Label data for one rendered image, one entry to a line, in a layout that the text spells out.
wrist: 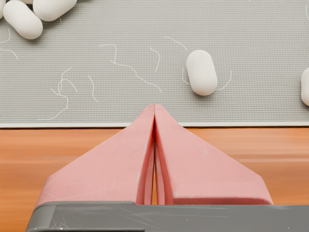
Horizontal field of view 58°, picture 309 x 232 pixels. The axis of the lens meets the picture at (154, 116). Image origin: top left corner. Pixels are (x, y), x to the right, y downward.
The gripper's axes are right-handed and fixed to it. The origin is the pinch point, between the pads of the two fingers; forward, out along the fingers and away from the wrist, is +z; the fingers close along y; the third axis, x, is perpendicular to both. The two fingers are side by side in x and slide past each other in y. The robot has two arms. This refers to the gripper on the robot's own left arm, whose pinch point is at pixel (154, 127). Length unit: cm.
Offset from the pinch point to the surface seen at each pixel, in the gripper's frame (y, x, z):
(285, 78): -10.3, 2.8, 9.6
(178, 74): -1.9, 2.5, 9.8
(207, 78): -3.7, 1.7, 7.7
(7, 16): 11.1, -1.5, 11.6
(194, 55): -2.9, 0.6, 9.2
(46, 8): 8.1, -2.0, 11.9
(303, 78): -11.1, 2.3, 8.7
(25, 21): 9.5, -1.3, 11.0
